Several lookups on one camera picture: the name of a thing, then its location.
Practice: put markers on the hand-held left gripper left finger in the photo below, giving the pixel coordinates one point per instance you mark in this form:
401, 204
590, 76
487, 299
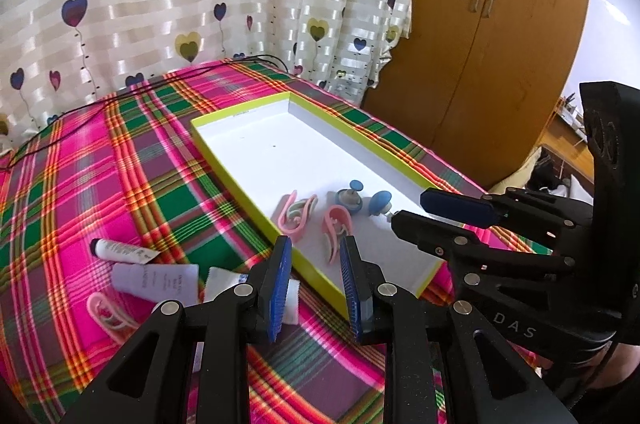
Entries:
281, 284

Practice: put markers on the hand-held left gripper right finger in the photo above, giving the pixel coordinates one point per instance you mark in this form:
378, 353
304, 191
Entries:
350, 289

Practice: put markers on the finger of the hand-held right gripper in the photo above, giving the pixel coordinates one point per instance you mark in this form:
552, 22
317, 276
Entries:
430, 231
455, 206

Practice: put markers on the blue dome-shaped plastic gadget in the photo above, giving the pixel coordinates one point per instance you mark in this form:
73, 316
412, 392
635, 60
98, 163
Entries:
381, 204

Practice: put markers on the pink plastic clip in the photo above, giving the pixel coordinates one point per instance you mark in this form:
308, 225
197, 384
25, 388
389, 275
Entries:
335, 234
295, 216
107, 319

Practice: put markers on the white sachet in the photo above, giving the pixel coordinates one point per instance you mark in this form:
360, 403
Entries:
222, 281

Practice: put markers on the lavender tube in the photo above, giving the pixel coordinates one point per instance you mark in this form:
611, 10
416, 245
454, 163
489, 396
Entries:
155, 284

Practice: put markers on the yellow-green cardboard box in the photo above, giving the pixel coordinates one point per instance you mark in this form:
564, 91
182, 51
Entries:
280, 148

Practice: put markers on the small white tube black cap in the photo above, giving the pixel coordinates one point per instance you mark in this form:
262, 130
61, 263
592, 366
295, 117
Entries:
122, 251

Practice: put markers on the person's right forearm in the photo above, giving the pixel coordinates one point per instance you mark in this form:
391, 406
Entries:
625, 364

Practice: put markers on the black bag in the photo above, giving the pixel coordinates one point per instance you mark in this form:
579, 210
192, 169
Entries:
545, 174

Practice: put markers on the wooden wardrobe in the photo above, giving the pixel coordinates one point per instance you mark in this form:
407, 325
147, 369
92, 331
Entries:
500, 78

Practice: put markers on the pink green plaid blanket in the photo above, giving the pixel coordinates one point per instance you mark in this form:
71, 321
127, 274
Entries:
75, 184

